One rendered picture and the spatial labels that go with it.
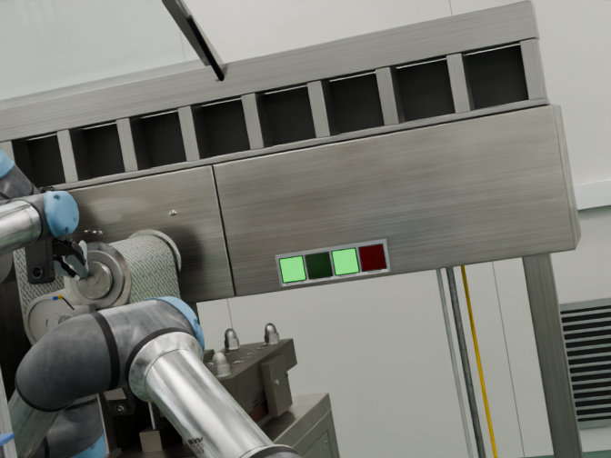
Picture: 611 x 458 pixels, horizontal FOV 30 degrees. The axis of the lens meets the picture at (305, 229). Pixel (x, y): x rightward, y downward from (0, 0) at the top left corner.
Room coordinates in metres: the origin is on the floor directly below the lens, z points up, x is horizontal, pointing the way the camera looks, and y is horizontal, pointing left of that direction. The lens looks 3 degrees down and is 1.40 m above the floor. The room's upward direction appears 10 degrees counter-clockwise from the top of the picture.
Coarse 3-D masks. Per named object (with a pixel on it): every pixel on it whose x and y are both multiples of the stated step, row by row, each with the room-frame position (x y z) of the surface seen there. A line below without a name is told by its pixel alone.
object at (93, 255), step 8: (88, 256) 2.24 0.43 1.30; (96, 256) 2.24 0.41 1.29; (104, 256) 2.23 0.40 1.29; (112, 264) 2.23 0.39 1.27; (112, 272) 2.23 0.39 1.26; (120, 272) 2.23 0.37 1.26; (72, 280) 2.26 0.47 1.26; (120, 280) 2.23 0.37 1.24; (72, 288) 2.26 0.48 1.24; (112, 288) 2.23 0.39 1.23; (120, 288) 2.23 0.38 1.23; (80, 296) 2.25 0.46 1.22; (112, 296) 2.23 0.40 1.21; (96, 304) 2.24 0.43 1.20; (104, 304) 2.24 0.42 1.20
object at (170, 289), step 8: (176, 280) 2.46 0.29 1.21; (152, 288) 2.34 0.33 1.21; (160, 288) 2.37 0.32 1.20; (168, 288) 2.41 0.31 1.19; (176, 288) 2.45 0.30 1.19; (136, 296) 2.26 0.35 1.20; (144, 296) 2.29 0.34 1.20; (152, 296) 2.33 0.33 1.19; (160, 296) 2.37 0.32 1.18; (176, 296) 2.44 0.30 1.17
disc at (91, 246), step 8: (88, 248) 2.25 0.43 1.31; (96, 248) 2.25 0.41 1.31; (104, 248) 2.24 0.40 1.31; (112, 248) 2.24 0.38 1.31; (112, 256) 2.24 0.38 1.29; (120, 256) 2.23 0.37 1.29; (120, 264) 2.23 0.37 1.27; (128, 264) 2.23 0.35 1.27; (128, 272) 2.23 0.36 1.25; (64, 280) 2.27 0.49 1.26; (128, 280) 2.23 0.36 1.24; (128, 288) 2.23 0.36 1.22; (72, 296) 2.27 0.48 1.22; (120, 296) 2.24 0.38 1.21; (128, 296) 2.23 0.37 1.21; (80, 304) 2.26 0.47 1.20; (112, 304) 2.24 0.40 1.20; (120, 304) 2.24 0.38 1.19
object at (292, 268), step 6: (288, 258) 2.47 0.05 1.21; (294, 258) 2.47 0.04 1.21; (300, 258) 2.46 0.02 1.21; (282, 264) 2.48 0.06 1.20; (288, 264) 2.47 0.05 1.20; (294, 264) 2.47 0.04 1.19; (300, 264) 2.46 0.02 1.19; (282, 270) 2.48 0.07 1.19; (288, 270) 2.47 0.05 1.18; (294, 270) 2.47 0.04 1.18; (300, 270) 2.46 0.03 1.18; (288, 276) 2.47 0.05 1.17; (294, 276) 2.47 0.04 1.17; (300, 276) 2.46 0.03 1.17
